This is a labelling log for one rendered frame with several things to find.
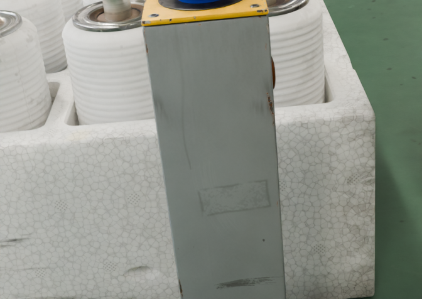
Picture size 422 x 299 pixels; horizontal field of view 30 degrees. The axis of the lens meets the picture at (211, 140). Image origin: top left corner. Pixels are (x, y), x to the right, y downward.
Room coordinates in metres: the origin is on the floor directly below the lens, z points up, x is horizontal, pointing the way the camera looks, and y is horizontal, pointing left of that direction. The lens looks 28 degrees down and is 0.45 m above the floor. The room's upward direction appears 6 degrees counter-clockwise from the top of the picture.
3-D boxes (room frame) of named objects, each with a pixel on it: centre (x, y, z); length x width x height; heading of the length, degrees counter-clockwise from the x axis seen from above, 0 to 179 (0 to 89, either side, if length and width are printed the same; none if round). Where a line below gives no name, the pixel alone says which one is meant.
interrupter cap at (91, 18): (0.62, 0.06, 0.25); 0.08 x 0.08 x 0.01
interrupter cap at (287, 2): (0.62, -0.05, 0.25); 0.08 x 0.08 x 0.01
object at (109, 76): (0.62, 0.06, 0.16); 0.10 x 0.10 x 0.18
